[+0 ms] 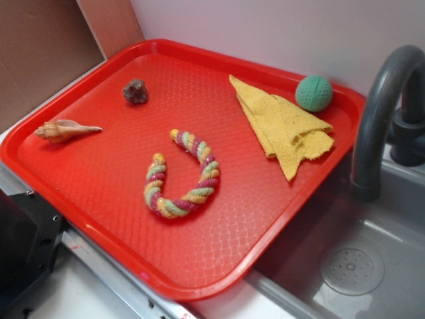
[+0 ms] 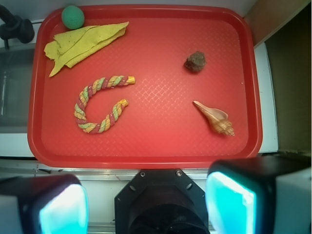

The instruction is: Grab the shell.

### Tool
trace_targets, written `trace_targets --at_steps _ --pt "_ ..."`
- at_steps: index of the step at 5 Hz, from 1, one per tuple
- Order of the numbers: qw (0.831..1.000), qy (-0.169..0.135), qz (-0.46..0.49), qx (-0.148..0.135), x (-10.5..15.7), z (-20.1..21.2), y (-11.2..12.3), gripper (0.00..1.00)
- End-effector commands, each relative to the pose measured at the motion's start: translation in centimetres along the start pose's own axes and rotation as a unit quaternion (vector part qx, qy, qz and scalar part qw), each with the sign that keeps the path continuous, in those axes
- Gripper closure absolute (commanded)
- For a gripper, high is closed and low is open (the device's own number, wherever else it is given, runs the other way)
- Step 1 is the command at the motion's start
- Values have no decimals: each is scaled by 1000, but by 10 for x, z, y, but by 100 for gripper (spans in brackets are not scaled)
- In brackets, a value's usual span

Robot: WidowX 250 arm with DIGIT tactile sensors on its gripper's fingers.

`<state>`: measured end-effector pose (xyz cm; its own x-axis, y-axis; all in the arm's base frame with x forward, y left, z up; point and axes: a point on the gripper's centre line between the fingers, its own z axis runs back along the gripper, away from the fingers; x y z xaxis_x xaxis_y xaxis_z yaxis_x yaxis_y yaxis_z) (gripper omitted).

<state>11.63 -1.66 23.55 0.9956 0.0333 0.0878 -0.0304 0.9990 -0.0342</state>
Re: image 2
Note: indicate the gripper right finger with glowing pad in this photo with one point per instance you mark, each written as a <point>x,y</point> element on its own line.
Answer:
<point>260,195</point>

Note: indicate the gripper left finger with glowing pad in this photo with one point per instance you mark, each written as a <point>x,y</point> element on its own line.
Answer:
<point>55,204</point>

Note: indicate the orange spiral seashell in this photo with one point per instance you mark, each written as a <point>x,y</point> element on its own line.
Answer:
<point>218,120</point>

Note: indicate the red plastic tray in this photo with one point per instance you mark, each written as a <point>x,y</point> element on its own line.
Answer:
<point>161,127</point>

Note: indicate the brown rock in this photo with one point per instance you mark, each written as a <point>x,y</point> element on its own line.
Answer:
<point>195,62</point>

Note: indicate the yellow folded cloth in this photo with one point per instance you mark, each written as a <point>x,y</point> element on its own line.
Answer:
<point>70,48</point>

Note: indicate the green foam ball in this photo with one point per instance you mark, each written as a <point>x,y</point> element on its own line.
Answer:
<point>72,17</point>

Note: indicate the black octagonal mount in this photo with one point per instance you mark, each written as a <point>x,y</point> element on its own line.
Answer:
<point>161,202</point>

